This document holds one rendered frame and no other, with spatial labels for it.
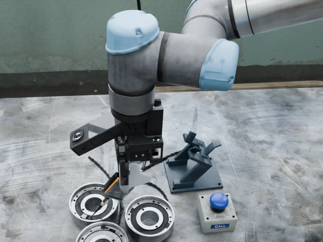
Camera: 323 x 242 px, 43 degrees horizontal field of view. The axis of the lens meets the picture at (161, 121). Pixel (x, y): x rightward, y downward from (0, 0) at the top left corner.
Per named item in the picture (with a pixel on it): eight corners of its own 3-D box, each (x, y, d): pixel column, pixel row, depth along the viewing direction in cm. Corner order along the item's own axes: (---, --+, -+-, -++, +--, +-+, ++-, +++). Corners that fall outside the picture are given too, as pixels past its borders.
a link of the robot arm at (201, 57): (242, 20, 63) (171, 11, 64) (239, 59, 54) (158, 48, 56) (234, 64, 68) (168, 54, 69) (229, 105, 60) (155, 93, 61)
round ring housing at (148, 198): (180, 217, 91) (182, 205, 89) (160, 255, 84) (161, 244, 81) (139, 199, 94) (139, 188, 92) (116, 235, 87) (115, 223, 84)
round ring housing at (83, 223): (102, 240, 86) (101, 229, 83) (60, 220, 89) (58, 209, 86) (127, 204, 93) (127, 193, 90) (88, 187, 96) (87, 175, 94)
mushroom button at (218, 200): (209, 220, 88) (212, 206, 85) (205, 205, 91) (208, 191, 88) (227, 219, 88) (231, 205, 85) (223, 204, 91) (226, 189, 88)
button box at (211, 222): (202, 234, 88) (205, 221, 85) (196, 207, 94) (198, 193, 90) (239, 231, 89) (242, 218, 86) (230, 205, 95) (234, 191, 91)
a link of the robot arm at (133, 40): (158, 37, 54) (96, 28, 55) (155, 101, 62) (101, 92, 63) (168, 10, 60) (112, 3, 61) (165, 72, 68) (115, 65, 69)
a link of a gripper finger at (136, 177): (152, 200, 79) (152, 164, 74) (121, 204, 78) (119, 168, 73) (149, 189, 82) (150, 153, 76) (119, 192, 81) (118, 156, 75)
